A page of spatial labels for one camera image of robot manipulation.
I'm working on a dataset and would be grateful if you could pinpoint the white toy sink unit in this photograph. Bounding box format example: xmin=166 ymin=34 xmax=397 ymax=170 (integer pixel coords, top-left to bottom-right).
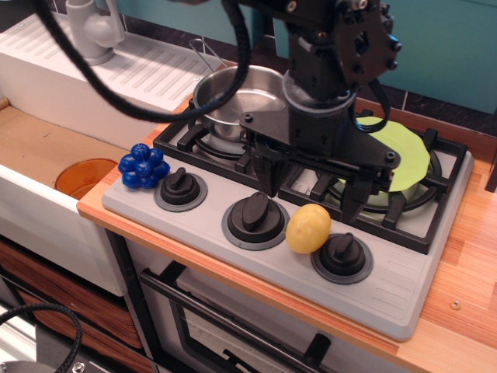
xmin=1 ymin=15 xmax=218 ymax=296

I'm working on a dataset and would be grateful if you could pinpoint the stainless steel pot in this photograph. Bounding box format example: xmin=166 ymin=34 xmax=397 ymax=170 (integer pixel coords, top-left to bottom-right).
xmin=189 ymin=38 xmax=292 ymax=143

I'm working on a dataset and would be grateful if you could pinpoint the black stove knob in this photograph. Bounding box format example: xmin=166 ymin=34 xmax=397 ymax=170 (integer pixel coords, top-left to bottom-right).
xmin=311 ymin=233 xmax=374 ymax=285
xmin=154 ymin=167 xmax=208 ymax=213
xmin=221 ymin=192 xmax=290 ymax=251

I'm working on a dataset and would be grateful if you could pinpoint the black right stove knob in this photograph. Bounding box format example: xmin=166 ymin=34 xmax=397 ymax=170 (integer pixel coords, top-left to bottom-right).
xmin=311 ymin=233 xmax=374 ymax=285

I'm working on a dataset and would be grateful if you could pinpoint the black burner grate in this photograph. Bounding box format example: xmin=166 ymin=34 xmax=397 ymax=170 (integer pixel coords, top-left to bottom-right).
xmin=279 ymin=123 xmax=474 ymax=254
xmin=153 ymin=117 xmax=261 ymax=190

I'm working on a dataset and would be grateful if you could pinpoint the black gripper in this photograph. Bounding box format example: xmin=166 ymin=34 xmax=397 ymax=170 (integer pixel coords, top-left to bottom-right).
xmin=240 ymin=98 xmax=400 ymax=223

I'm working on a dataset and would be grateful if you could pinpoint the wooden drawer front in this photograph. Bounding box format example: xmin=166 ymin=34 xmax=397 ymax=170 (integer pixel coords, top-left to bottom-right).
xmin=1 ymin=238 xmax=153 ymax=372

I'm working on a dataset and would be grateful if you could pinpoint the black middle stove knob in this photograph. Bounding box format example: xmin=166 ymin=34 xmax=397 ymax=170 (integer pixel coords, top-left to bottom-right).
xmin=221 ymin=192 xmax=290 ymax=251

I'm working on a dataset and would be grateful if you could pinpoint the black right burner grate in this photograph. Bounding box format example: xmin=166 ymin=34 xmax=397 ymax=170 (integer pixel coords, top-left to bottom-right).
xmin=279 ymin=123 xmax=474 ymax=254

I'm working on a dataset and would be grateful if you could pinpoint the oven door with black handle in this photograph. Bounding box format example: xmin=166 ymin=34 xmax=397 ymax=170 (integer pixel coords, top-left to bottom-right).
xmin=139 ymin=261 xmax=331 ymax=372

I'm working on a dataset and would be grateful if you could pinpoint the orange plastic bowl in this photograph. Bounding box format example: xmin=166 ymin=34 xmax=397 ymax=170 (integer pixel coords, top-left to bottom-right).
xmin=54 ymin=158 xmax=117 ymax=200

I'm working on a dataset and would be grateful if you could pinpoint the yellow toy potato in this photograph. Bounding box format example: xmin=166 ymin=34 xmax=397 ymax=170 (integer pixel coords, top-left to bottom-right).
xmin=286 ymin=204 xmax=332 ymax=254

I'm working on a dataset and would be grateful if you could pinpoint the black left burner grate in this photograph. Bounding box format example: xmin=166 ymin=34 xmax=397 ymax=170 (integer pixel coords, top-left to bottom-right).
xmin=153 ymin=117 xmax=261 ymax=190

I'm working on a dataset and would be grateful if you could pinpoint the black braided cable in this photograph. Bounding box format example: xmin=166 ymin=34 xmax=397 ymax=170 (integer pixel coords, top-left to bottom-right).
xmin=34 ymin=0 xmax=252 ymax=124

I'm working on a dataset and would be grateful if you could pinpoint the grey toy stove top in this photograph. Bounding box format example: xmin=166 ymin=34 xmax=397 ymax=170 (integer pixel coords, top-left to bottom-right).
xmin=102 ymin=124 xmax=474 ymax=340

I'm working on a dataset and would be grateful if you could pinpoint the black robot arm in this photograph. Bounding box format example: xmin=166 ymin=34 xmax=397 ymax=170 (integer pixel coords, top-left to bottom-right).
xmin=240 ymin=1 xmax=401 ymax=223

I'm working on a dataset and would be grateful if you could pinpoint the blue toy blueberry cluster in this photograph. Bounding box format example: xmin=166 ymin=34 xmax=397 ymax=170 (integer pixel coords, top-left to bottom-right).
xmin=118 ymin=143 xmax=170 ymax=189

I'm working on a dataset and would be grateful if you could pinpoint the light green plastic plate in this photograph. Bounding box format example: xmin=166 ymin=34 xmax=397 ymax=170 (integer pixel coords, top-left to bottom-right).
xmin=367 ymin=120 xmax=430 ymax=192

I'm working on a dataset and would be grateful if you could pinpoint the grey toy faucet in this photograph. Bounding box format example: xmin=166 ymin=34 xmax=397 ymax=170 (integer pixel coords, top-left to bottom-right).
xmin=66 ymin=0 xmax=126 ymax=66

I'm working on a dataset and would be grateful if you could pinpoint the black left stove knob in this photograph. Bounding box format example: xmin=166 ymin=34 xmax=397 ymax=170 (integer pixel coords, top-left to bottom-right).
xmin=154 ymin=167 xmax=208 ymax=213

